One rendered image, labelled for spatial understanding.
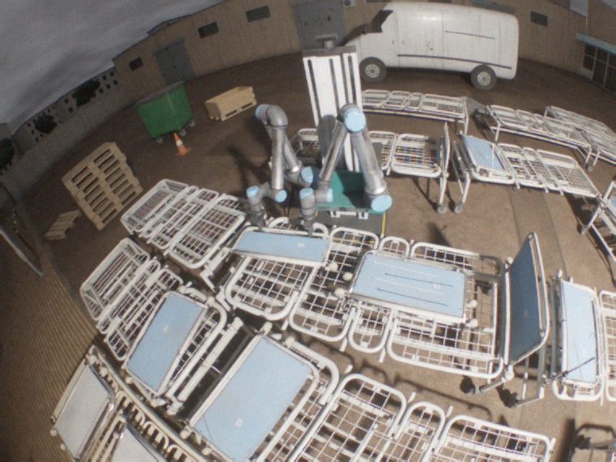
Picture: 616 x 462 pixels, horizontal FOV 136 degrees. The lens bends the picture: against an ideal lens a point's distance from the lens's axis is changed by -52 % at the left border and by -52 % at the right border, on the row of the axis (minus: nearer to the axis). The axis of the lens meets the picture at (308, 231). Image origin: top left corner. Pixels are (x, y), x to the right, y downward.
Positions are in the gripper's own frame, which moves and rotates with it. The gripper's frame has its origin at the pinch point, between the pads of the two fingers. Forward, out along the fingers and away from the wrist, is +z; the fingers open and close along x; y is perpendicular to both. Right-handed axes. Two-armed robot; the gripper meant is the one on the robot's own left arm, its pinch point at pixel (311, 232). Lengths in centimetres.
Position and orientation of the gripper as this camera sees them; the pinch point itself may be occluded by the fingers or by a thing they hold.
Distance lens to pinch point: 187.9
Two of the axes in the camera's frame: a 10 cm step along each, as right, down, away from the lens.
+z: 1.2, 8.2, 5.6
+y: 9.4, 0.9, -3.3
